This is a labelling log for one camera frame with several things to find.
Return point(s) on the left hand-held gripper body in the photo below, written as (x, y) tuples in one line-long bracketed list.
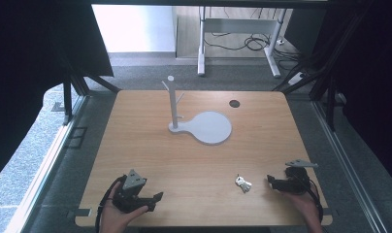
[(133, 181)]

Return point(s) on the aluminium floor rail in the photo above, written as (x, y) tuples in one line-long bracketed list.
[(42, 168), (346, 165)]

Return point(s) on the person's left hand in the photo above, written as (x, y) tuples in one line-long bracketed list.
[(117, 215)]

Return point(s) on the black curtain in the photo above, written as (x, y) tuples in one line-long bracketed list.
[(372, 81), (39, 64)]

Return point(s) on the white power strip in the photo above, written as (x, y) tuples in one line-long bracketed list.
[(296, 78)]

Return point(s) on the white key stand with pegs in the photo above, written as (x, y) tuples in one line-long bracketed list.
[(203, 124)]

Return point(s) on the black metal frame strut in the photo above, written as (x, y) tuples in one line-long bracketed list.
[(67, 102), (330, 103)]

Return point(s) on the white metal desk frame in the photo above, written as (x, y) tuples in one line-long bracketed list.
[(202, 39)]

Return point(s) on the dark round table grommet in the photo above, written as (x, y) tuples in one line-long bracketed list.
[(234, 103)]

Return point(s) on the grey table bracket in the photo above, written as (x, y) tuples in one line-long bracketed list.
[(79, 212)]

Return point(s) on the silver bunch of keys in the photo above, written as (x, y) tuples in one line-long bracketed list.
[(244, 184)]

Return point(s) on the person's right hand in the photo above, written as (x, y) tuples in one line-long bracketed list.
[(301, 204)]

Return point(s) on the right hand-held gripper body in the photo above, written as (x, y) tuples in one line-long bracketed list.
[(296, 181)]

